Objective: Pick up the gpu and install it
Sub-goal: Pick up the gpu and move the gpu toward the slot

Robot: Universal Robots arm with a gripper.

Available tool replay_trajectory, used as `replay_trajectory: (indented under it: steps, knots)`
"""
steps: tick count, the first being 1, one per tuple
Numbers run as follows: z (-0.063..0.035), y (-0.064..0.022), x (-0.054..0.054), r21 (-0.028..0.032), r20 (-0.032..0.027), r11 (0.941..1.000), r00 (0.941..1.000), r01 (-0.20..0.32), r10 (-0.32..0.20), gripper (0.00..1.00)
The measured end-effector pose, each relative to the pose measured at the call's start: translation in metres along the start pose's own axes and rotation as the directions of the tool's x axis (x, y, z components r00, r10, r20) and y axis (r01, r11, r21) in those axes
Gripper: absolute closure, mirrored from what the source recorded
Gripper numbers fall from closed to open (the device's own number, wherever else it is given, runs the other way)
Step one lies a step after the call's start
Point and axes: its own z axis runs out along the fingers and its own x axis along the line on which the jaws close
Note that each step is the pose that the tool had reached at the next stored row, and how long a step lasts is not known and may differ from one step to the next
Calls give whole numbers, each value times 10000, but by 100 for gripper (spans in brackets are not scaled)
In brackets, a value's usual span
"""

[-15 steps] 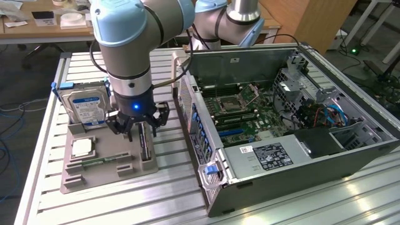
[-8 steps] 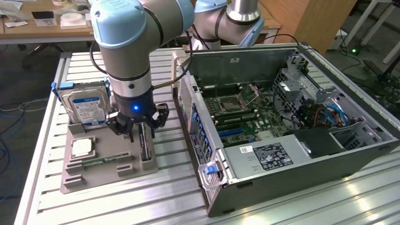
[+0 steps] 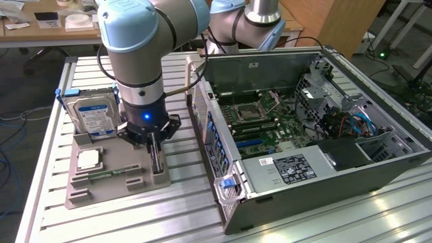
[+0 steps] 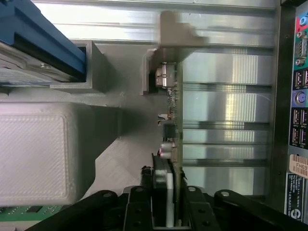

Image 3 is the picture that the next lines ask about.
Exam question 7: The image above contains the grey power supply unit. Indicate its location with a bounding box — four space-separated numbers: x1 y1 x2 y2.
242 144 339 194

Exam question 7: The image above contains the dark RAM stick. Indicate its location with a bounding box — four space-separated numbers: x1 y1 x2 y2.
232 121 276 134

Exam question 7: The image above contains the CPU socket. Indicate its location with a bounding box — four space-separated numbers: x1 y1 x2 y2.
236 102 263 122

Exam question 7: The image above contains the white box with red dot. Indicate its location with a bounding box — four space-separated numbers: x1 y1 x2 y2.
360 31 378 55

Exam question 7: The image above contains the green motherboard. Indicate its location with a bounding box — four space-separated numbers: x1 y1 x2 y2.
215 90 326 159

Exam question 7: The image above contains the black graphics card with fan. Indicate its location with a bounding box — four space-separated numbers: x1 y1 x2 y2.
148 133 166 175

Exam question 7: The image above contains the black floor equipment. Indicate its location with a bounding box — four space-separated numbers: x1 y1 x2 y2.
391 63 432 114

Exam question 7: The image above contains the white floor cable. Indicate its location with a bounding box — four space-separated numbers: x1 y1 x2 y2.
0 106 55 122

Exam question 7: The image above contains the wooden desk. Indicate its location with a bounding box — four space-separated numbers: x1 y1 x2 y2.
0 0 304 49

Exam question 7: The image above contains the metal socket cover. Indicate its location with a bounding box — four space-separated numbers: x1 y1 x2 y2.
258 90 282 114

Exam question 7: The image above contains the orange wire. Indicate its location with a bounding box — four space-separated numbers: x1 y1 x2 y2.
339 117 368 137

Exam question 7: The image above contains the silver CPU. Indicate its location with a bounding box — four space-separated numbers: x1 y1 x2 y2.
76 150 102 172

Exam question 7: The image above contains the black wire bundle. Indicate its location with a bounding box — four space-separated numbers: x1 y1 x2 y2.
320 113 355 139

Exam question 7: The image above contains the black and white box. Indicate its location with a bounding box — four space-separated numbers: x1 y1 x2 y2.
34 12 63 29

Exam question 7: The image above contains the black cable behind case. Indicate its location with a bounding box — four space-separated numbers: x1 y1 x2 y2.
275 36 339 55

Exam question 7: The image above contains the black office chair base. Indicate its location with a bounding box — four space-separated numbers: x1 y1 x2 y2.
20 46 72 75

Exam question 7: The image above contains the clear plastic bag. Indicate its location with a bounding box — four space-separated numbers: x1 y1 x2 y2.
0 0 31 23

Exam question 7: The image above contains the blue expansion slot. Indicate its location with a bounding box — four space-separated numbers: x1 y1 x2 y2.
236 139 264 149

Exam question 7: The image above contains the white desk frame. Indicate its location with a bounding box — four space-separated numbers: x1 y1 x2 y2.
370 0 432 69

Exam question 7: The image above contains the grey parts rack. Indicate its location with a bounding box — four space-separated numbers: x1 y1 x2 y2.
64 125 172 211

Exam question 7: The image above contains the blue floor cable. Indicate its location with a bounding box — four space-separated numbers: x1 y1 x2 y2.
0 118 27 218

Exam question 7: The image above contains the green RAM stick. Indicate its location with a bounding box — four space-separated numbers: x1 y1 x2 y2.
88 169 131 181

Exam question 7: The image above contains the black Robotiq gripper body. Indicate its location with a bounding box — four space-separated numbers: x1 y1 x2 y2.
122 97 174 147

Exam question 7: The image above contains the open black PC case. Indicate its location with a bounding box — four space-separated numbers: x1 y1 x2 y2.
184 45 432 235

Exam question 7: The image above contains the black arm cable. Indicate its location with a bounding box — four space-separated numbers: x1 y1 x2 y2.
96 32 238 97

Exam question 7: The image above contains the empty metal disk bay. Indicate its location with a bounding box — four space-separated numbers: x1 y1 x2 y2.
354 128 411 163

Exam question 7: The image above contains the blue wire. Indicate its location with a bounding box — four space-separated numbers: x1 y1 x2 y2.
351 111 378 139

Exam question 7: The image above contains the wooden cabinet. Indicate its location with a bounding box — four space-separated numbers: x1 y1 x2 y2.
279 0 388 58

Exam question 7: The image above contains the perforated metal drive cage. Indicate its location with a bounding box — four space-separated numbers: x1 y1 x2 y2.
295 73 339 119

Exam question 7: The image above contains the hard disk in blue caddy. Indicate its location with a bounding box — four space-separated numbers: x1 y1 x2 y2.
54 85 124 140

